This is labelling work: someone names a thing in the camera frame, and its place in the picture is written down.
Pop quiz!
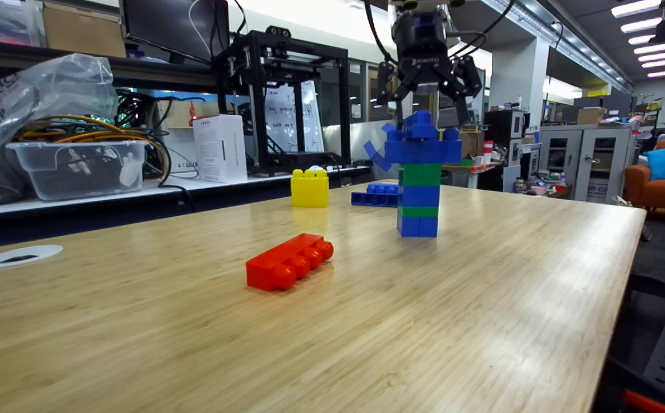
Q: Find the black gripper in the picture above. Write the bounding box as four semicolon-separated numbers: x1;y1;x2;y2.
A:
377;4;484;126

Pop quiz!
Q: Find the long blue toy block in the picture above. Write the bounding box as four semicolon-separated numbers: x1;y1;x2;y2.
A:
400;110;443;145
381;122;465;168

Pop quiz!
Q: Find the wide blue toy block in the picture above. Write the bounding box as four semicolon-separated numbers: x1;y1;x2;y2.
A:
364;180;402;196

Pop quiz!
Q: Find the narrow blue toy block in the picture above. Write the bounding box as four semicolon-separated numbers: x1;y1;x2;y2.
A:
348;191;402;211

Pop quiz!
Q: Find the blue green stacked block tower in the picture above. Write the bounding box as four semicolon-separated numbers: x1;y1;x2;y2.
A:
395;161;443;241

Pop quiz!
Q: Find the yellow toy block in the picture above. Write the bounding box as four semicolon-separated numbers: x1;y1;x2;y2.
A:
288;165;332;211

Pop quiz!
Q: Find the long red toy block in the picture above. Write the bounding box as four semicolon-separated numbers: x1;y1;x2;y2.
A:
245;232;337;293

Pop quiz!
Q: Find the blue slanted bar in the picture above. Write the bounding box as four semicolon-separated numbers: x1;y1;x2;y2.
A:
363;140;397;173

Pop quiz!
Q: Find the grey cabinet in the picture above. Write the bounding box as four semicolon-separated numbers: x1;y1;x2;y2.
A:
536;124;635;206

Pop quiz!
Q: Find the white cardboard box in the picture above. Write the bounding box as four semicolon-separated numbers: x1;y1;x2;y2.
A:
191;112;251;186

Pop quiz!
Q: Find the orange couch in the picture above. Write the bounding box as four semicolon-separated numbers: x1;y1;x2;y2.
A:
624;134;665;224

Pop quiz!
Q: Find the white workbench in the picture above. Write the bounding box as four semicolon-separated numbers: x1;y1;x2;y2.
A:
0;163;377;255

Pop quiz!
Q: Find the black monitor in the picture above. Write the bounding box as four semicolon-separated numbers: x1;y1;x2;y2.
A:
119;0;231;64

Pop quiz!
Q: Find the cardboard box on shelf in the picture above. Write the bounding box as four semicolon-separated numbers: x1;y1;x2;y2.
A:
42;0;130;61

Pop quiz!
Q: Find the black red chair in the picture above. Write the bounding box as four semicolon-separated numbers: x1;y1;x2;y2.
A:
591;270;665;413

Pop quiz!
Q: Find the clear plastic storage bin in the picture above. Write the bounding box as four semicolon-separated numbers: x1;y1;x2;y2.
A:
7;137;148;204

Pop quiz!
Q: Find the clear plastic bag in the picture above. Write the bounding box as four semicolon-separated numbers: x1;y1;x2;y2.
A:
0;52;121;211

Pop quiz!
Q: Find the black 3D printer frame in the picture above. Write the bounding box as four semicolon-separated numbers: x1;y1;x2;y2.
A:
212;28;354;177

